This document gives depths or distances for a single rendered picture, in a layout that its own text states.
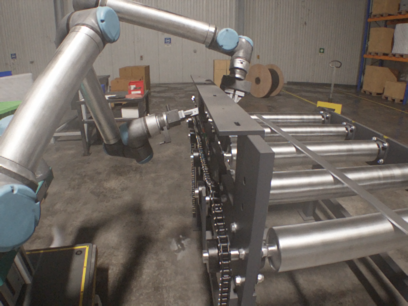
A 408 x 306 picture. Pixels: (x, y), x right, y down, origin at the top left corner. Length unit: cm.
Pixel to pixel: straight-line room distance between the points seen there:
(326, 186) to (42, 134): 88
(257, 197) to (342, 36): 1309
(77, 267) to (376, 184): 143
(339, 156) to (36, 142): 121
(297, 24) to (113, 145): 1153
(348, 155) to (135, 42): 1043
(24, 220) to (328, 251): 70
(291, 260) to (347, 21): 1326
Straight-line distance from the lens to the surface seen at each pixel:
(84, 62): 76
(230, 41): 101
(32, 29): 1282
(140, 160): 115
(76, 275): 141
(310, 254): 65
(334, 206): 193
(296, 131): 149
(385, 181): 112
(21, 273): 144
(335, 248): 68
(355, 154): 136
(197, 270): 174
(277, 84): 781
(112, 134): 114
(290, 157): 117
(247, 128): 49
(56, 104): 68
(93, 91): 103
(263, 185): 43
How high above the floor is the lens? 131
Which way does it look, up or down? 23 degrees down
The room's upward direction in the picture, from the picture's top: straight up
